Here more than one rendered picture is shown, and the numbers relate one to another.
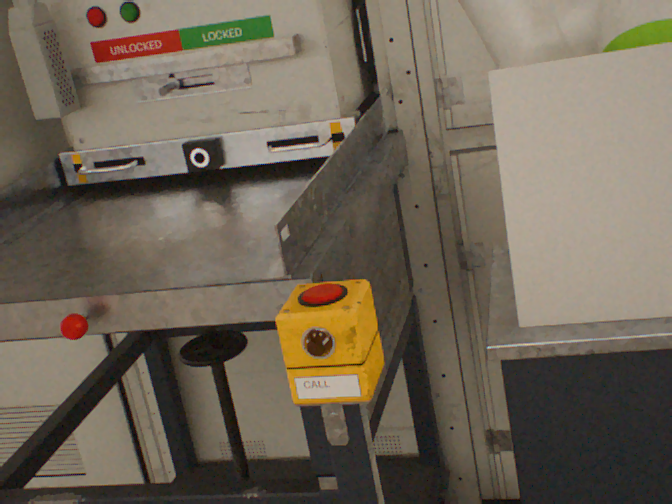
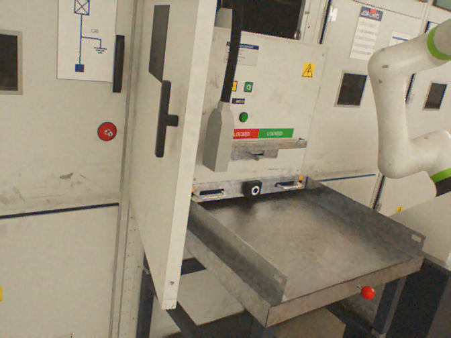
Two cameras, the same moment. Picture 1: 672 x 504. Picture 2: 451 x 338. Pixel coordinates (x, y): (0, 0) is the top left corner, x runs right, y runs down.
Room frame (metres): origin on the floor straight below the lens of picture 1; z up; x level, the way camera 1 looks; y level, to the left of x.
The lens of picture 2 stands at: (0.93, 1.31, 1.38)
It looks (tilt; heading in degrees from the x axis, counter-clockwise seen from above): 18 degrees down; 306
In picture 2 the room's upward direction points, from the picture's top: 9 degrees clockwise
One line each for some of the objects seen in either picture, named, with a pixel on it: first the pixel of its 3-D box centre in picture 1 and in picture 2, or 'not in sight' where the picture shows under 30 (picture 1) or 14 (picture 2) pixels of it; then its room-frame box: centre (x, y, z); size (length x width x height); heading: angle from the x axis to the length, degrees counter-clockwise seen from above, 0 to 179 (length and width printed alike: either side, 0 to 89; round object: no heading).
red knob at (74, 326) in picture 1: (77, 323); (364, 290); (1.14, 0.33, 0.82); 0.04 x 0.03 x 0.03; 163
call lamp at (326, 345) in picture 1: (317, 345); not in sight; (0.83, 0.03, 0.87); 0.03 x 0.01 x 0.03; 73
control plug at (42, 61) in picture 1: (44, 61); (218, 139); (1.63, 0.40, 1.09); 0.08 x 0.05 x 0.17; 163
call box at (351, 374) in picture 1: (331, 341); not in sight; (0.87, 0.02, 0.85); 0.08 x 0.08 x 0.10; 73
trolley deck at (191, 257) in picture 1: (183, 224); (274, 226); (1.49, 0.23, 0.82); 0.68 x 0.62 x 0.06; 163
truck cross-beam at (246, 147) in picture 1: (209, 149); (246, 184); (1.65, 0.18, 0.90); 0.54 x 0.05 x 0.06; 73
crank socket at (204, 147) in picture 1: (202, 155); (253, 188); (1.61, 0.19, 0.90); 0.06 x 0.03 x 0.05; 73
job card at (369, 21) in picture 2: not in sight; (366, 34); (1.61, -0.47, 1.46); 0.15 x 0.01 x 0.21; 73
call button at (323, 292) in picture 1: (323, 297); not in sight; (0.87, 0.02, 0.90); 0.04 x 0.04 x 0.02
